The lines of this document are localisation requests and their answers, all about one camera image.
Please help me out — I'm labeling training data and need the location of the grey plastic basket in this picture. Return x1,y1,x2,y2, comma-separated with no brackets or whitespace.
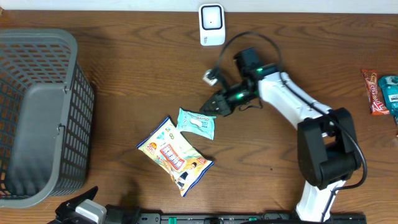
1,29,95,208

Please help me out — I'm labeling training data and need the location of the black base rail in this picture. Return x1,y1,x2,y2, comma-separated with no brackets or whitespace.
136,211,368,224

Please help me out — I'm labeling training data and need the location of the orange chocolate bar wrapper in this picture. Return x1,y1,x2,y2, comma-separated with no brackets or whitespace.
361,70,389,116

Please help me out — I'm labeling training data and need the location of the black right camera cable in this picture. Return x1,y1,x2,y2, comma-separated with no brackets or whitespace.
214,30,368,191

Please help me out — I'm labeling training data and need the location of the mint green small packet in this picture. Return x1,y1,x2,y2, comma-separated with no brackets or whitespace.
177,108,216,140

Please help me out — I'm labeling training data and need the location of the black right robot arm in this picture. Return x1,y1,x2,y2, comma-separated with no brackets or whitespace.
200,48,368,223

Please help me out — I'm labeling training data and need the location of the blue mouthwash bottle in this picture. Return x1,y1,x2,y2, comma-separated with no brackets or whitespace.
378,75,398,123

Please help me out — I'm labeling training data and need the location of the white barcode scanner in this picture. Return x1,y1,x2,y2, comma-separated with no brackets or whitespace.
198,3,226,46

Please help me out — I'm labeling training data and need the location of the cream wet wipes pack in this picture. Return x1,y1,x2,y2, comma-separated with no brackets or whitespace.
136,117,214,197

